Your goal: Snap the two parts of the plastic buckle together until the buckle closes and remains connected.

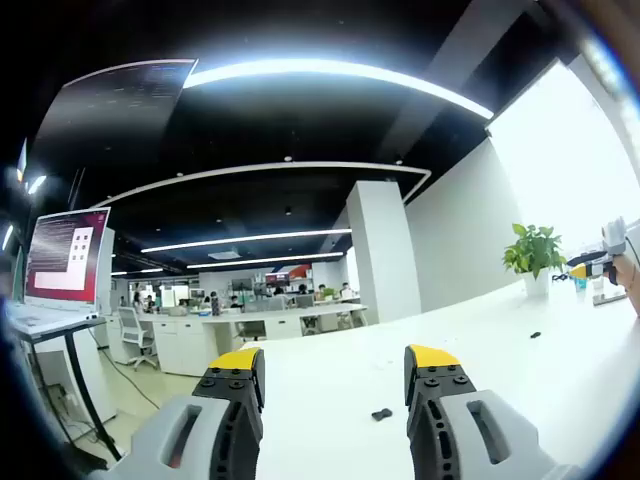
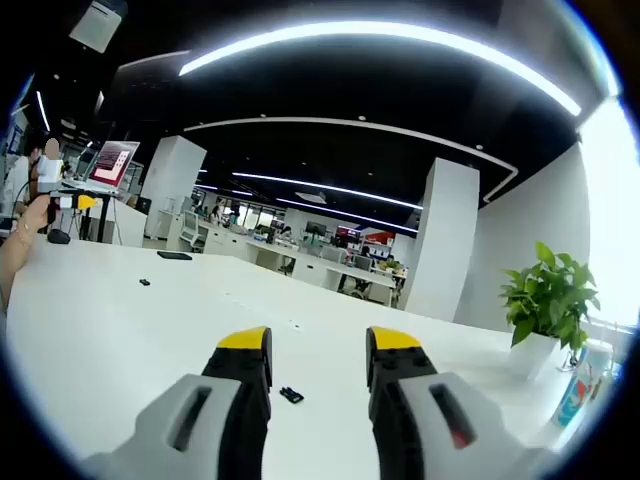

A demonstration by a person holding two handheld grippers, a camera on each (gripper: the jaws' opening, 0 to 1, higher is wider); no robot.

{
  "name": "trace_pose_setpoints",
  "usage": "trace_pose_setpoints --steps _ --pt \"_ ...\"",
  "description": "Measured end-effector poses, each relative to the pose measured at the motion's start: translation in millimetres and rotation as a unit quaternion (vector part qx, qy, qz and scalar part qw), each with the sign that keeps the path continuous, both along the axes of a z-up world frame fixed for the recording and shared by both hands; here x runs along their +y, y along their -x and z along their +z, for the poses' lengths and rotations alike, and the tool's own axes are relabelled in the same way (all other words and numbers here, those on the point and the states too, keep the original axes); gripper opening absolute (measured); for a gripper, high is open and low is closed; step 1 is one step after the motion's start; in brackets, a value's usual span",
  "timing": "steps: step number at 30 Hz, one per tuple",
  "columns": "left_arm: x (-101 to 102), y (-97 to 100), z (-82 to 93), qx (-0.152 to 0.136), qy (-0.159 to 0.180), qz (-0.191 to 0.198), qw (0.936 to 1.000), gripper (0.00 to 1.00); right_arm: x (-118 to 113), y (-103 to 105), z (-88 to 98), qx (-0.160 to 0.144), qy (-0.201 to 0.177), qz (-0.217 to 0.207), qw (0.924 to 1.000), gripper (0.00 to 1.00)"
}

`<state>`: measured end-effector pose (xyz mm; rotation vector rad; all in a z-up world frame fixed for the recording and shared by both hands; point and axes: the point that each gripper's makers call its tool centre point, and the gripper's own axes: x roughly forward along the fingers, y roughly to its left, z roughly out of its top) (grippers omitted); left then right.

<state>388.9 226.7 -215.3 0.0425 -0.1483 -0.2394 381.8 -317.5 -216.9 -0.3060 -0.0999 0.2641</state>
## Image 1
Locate long ceiling light strip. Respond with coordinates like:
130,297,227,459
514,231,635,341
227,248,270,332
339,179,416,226
185,250,347,270
140,228,354,254
181,58,496,122

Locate black frame standing desk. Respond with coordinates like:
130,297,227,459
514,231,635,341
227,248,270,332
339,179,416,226
4,315,124,462

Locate green potted plant white pot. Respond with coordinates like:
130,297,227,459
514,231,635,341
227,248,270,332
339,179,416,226
501,222,569,297

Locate person's right hand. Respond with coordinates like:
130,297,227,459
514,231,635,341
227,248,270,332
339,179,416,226
606,253,640,290

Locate curved white ceiling trim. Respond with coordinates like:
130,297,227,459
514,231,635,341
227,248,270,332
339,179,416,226
89,161,433,209

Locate white office chair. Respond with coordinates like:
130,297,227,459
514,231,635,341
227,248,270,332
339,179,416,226
116,305,161,373

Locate floor cables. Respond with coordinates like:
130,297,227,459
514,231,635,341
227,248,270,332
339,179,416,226
36,378,104,452

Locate large dark monitor screen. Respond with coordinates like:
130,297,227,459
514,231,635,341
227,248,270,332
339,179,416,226
27,58,200,211

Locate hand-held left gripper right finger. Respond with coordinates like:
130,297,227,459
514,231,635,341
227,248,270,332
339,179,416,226
403,343,582,480

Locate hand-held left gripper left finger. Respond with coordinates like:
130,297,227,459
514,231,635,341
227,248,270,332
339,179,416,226
107,347,266,480

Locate long white office desk row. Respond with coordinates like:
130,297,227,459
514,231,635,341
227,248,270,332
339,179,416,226
106,301,370,377

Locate white laptop with red screen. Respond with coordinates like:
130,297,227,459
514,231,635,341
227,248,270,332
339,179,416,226
4,206,113,335

